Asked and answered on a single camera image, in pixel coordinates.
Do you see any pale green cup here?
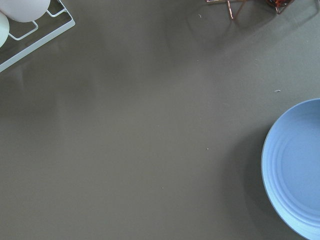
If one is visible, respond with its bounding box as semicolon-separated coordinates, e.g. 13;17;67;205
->
0;12;10;47

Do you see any copper wire bottle rack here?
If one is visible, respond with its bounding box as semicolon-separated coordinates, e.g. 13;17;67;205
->
205;0;296;20

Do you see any blue round plate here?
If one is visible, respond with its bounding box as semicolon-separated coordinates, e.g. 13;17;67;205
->
261;98;320;240

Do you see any white wire cup rack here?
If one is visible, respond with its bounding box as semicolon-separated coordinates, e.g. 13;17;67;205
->
0;0;76;72

